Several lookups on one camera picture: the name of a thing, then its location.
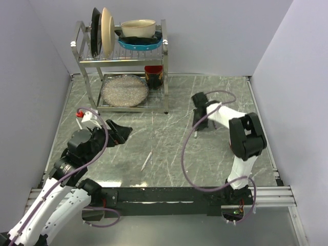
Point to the red white marker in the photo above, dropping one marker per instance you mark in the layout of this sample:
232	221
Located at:
148	158

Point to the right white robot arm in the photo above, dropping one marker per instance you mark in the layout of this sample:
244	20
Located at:
247	141

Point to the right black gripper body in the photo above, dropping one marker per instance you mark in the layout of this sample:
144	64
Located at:
202	125

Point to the black plate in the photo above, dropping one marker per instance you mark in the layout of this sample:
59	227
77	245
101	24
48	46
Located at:
95	33

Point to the aluminium frame rail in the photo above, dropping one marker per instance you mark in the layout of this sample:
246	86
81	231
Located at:
261	196

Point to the blue dotted dish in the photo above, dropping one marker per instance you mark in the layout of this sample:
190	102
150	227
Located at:
148	47

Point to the black base beam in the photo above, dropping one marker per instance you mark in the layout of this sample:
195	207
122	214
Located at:
138	209

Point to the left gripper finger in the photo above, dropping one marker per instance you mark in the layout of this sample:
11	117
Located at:
118	132
118	139

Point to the cream bowl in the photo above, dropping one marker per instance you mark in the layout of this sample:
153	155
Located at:
139	28

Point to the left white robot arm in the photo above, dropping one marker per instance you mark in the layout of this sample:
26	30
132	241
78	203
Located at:
64	193

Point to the speckled glass plate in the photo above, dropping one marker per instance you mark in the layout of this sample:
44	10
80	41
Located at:
124	91

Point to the black dish under bowl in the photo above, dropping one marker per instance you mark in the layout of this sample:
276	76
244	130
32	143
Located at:
134	40

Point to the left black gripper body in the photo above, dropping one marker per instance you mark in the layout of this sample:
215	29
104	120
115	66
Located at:
99	138

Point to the beige plate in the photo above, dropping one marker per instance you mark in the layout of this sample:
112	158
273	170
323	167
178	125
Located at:
107	32

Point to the steel dish rack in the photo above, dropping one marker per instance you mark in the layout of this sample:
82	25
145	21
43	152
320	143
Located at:
122	62

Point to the red black cup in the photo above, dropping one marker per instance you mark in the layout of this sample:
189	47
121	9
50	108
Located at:
154	76

